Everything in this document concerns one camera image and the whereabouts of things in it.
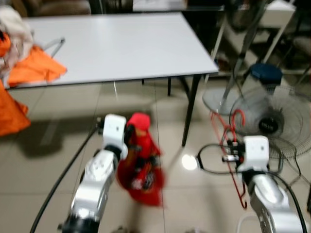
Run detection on red wire hanger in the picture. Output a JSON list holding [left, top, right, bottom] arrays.
[[209, 109, 249, 211]]

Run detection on red polo shirt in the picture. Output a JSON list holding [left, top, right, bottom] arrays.
[[116, 112, 166, 207]]

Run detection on black cage fan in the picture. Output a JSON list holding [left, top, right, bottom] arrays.
[[228, 63, 311, 161]]

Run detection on white table with black legs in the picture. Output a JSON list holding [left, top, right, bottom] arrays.
[[0, 12, 220, 148]]

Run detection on orange cloth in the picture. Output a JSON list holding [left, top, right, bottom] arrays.
[[7, 44, 68, 88]]

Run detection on white table with grey legs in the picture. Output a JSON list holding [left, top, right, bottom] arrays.
[[257, 0, 298, 64]]

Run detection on brown leather chair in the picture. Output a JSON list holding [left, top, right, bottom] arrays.
[[21, 0, 93, 16]]

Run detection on white crumpled garment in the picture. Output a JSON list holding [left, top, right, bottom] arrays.
[[0, 5, 35, 79]]

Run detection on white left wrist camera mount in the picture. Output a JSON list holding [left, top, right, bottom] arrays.
[[103, 114, 128, 159]]

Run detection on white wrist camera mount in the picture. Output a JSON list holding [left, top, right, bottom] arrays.
[[103, 114, 128, 159], [238, 135, 271, 173]]

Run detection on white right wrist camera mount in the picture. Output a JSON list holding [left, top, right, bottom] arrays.
[[238, 135, 271, 173]]

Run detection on grey pedestal fan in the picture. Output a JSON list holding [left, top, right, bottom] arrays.
[[201, 0, 271, 116]]

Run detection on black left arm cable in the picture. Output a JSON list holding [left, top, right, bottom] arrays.
[[30, 123, 105, 233]]

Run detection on grey wire hanger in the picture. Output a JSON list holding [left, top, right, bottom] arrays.
[[41, 37, 67, 60]]

